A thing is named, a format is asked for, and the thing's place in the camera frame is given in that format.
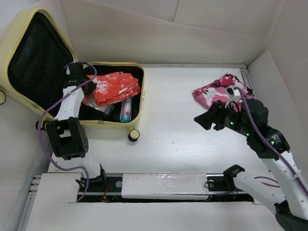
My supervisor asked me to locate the yellow hard-shell suitcase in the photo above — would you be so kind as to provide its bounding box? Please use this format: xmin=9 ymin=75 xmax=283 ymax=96
xmin=0 ymin=8 xmax=144 ymax=142

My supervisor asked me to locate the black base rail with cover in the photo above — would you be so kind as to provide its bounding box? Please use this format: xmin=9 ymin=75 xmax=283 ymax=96
xmin=77 ymin=173 xmax=254 ymax=203

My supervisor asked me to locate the lotion bottle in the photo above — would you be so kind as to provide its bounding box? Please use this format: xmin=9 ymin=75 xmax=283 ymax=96
xmin=120 ymin=98 xmax=132 ymax=123

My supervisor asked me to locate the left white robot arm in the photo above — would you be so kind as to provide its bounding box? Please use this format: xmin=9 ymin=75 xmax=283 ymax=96
xmin=38 ymin=62 xmax=97 ymax=160

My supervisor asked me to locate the clear bag with cotton pads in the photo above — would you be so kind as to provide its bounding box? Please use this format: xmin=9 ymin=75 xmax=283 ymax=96
xmin=79 ymin=94 xmax=115 ymax=120

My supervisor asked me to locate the orange white tie-dye cloth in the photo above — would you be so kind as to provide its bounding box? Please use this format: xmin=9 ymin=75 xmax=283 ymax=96
xmin=92 ymin=72 xmax=141 ymax=106

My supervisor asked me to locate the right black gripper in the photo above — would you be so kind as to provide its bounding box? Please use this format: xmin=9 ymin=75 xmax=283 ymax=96
xmin=193 ymin=100 xmax=253 ymax=137

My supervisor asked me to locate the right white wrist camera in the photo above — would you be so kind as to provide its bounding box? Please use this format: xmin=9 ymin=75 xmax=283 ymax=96
xmin=225 ymin=85 xmax=241 ymax=107

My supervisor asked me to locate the pink camouflage cloth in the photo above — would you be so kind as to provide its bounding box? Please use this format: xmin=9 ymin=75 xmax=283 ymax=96
xmin=192 ymin=74 xmax=255 ymax=109

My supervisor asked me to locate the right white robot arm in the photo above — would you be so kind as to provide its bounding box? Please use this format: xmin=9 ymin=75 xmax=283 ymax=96
xmin=194 ymin=99 xmax=308 ymax=231

